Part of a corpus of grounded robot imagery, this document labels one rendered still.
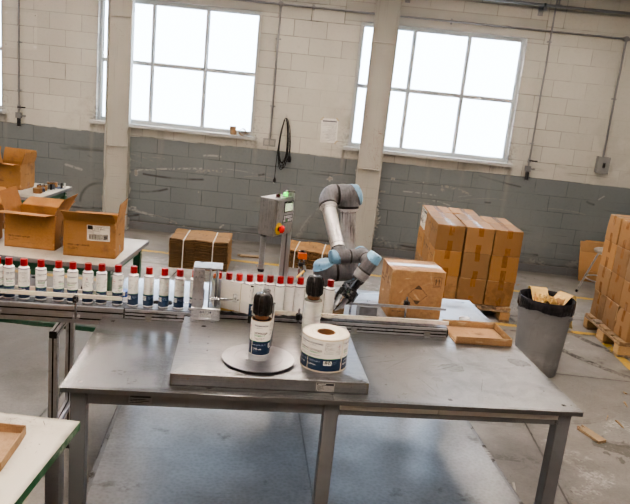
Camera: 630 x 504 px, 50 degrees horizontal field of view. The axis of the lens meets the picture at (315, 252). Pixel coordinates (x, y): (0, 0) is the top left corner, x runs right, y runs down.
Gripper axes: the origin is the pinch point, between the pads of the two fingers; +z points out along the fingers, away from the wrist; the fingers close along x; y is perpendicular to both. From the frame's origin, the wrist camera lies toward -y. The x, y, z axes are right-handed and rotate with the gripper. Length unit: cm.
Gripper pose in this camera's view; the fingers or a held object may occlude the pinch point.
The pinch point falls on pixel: (335, 307)
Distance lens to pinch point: 353.5
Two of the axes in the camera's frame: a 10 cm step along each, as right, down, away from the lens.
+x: 8.1, 5.5, 2.2
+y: 1.0, 2.4, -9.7
